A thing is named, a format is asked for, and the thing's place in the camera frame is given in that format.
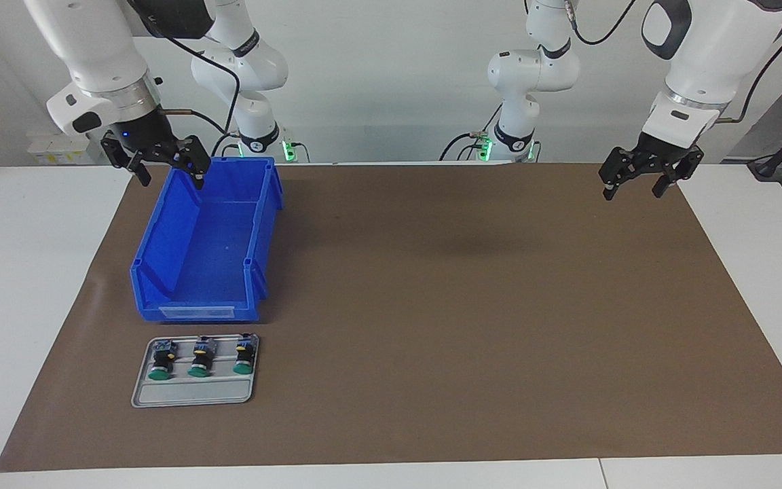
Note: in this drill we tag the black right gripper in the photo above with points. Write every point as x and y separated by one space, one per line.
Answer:
143 132

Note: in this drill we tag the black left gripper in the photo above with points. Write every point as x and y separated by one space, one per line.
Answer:
666 153

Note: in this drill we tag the green push button switch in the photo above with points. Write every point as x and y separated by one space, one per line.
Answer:
244 361
160 367
199 363

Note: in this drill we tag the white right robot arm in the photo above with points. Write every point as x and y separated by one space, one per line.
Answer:
99 54

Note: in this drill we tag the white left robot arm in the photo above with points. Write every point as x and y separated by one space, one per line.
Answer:
710 54

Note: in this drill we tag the blue plastic storage bin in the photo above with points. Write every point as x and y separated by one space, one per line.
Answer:
208 238

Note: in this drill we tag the white power strip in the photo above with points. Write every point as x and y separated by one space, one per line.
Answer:
58 153

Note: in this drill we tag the grey metal tray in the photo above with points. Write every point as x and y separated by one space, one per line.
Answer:
194 394

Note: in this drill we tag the brown paper mat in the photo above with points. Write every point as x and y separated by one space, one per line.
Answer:
432 339

